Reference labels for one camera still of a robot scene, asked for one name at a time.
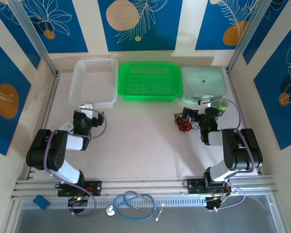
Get thin red wire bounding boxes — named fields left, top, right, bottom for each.
left=177, top=116, right=194, bottom=133
left=174, top=113, right=192, bottom=132
left=176, top=114, right=194, bottom=133
left=174, top=113, right=194, bottom=133

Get white and blue sachet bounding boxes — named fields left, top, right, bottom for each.
left=58, top=122, right=75, bottom=133

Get green cylindrical container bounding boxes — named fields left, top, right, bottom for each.
left=217, top=99, right=230, bottom=117

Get pale green lidded box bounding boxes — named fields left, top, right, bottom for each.
left=180, top=66, right=227, bottom=105

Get white plastic basket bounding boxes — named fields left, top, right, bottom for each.
left=68, top=57, right=119, bottom=109

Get green plastic basket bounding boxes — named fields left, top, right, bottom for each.
left=118, top=62, right=183, bottom=102

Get black electronics module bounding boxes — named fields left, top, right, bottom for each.
left=67, top=197, right=89, bottom=207
left=205, top=196, right=231, bottom=211

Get blue foam block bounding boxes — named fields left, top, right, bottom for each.
left=32, top=195, right=50, bottom=210

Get grey metal panel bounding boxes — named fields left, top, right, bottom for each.
left=13, top=194, right=288, bottom=233

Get blue stethoscope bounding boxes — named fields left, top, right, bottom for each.
left=105, top=190, right=165, bottom=222

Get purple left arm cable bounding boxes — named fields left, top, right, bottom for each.
left=44, top=108, right=108, bottom=217

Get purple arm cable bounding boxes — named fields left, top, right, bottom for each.
left=207, top=98, right=256, bottom=212
left=44, top=108, right=108, bottom=217

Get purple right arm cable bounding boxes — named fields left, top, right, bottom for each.
left=207, top=98, right=256, bottom=212

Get aluminium side rail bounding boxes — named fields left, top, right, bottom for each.
left=26, top=71, right=61, bottom=180

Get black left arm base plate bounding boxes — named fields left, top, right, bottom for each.
left=57, top=181, right=102, bottom=197

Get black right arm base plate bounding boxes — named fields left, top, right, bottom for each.
left=186, top=178, right=232, bottom=195

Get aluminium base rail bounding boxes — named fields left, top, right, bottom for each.
left=11, top=176, right=278, bottom=201

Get grey slotted cable duct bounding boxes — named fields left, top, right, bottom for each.
left=20, top=196, right=207, bottom=211

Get aluminium corner post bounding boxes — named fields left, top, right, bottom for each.
left=8, top=0, right=59, bottom=76
left=226, top=0, right=275, bottom=73

